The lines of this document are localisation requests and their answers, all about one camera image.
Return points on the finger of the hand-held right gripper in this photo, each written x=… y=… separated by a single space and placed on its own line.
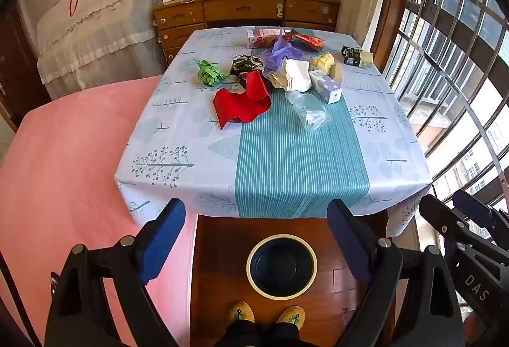
x=475 y=210
x=441 y=217

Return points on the yellow slipper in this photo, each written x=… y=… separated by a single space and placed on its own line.
x=241 y=312
x=291 y=317

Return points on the cream paper bag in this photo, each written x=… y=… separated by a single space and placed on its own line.
x=296 y=74

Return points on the dark green yellow carton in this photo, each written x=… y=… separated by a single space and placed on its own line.
x=358 y=57

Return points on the red snack bag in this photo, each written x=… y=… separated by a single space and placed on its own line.
x=306 y=39

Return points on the cream foam block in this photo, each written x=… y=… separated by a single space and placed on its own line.
x=337 y=72

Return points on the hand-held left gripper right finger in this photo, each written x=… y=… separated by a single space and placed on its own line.
x=350 y=247

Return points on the red cartoon box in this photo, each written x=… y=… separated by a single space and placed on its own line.
x=258 y=39

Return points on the white purple box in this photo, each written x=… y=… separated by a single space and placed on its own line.
x=324 y=86

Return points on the metal window grille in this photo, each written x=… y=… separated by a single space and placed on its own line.
x=457 y=52

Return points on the green wrapper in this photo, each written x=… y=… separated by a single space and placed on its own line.
x=208 y=72

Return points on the lace-covered cabinet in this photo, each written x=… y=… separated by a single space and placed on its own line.
x=99 y=33

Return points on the brown wooden door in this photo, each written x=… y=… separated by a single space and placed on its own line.
x=20 y=72

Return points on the pink bed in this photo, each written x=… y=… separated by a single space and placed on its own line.
x=79 y=172

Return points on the red cloth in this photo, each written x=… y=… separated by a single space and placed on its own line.
x=238 y=104

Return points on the black trousers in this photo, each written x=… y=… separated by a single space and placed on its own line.
x=258 y=337

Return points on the wooden desk with drawers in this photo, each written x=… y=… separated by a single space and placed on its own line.
x=238 y=9

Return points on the purple plastic bag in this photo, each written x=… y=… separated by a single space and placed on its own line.
x=278 y=54

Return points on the black gold wrapper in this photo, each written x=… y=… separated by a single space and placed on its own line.
x=244 y=64

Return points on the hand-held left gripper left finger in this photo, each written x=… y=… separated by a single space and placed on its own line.
x=159 y=243

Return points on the yellow paper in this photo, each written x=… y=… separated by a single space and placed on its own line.
x=323 y=61

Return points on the tree-print tablecloth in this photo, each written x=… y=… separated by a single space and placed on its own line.
x=278 y=156

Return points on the dark blue bin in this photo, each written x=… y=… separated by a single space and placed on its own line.
x=282 y=267

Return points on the clear plastic bottle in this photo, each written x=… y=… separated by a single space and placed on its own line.
x=308 y=110

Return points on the white drawer lock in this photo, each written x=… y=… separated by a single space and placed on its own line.
x=280 y=10

